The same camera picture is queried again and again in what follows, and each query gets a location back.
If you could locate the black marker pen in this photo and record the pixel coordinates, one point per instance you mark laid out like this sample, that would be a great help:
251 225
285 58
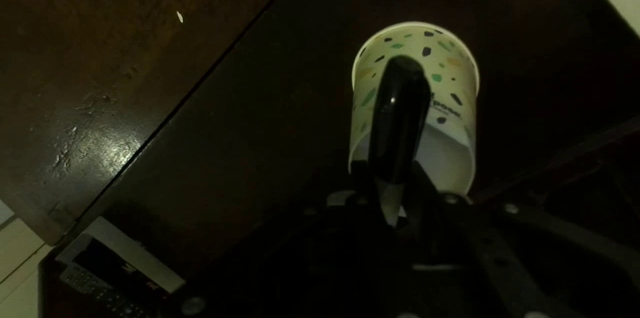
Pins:
398 118

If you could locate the small white paper scrap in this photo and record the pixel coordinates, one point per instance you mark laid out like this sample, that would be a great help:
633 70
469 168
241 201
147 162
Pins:
180 17

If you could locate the speckled white paper cup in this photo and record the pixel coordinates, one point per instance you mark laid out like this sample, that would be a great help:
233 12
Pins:
450 153

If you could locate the black desk phone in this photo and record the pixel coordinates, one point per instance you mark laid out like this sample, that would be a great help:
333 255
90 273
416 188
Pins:
117 273

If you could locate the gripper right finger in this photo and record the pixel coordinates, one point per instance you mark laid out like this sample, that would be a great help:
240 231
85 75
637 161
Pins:
500 258

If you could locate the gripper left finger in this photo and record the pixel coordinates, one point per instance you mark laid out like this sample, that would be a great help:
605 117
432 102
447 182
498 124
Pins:
325 238

